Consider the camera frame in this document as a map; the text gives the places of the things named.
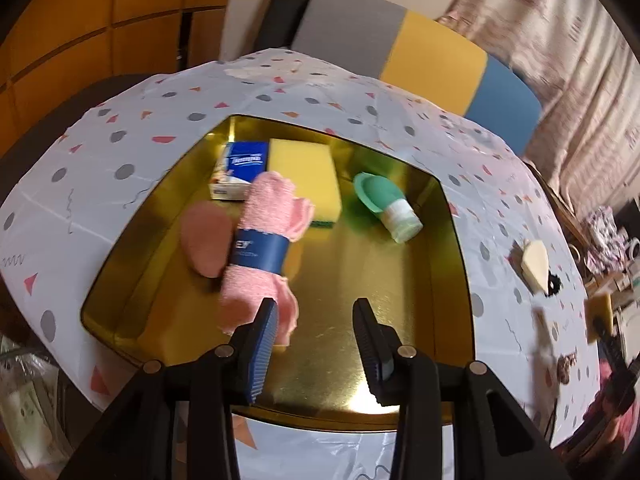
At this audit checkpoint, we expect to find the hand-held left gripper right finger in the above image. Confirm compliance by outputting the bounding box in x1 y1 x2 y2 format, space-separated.
352 297 568 480

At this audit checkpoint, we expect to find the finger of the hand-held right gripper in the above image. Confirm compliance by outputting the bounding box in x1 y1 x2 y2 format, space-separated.
592 315 633 376

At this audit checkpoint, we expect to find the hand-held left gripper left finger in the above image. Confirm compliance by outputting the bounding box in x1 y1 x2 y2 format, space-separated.
60 297 278 480

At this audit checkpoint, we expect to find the tan sponge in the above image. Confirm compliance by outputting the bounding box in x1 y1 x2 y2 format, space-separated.
584 292 615 343

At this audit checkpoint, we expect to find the brown patterned scrunchie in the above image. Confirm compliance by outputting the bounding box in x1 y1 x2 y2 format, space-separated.
557 352 577 386

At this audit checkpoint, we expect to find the gold metal tin tray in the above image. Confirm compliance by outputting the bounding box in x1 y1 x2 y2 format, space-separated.
80 114 476 431

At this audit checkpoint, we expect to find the white sponge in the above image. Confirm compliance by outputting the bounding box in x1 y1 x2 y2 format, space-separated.
522 260 551 295

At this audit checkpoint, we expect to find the brown makeup sponge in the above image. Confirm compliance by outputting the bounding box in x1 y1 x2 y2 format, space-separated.
180 201 236 279

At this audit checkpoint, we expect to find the pink towel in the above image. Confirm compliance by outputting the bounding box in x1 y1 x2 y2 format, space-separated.
220 171 316 347

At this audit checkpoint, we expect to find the green travel bottle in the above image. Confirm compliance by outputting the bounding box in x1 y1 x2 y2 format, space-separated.
352 172 423 244

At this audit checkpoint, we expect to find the yellow sponge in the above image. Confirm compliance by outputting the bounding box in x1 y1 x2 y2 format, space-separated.
267 137 343 228

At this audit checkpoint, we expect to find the blue tissue pack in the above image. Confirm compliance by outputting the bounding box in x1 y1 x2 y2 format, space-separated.
209 140 271 202

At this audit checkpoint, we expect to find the patterned clothes pile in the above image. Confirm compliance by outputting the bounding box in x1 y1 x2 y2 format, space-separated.
582 207 640 271

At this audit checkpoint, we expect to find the clear plastic bag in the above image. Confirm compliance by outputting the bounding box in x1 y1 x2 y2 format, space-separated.
0 335 71 466

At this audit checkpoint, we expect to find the patterned white tablecloth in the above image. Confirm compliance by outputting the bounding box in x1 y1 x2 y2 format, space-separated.
0 47 601 480

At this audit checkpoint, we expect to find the pink patterned curtain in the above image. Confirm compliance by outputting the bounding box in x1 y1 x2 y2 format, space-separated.
440 0 640 221

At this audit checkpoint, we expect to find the grey yellow blue chair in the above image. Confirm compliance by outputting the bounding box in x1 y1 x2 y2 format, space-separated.
292 0 543 156

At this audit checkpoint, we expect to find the black rolled mat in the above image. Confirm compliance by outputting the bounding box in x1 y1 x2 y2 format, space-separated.
255 0 321 51

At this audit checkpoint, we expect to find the wooden cabinet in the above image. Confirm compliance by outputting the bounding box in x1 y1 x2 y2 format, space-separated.
0 0 238 161

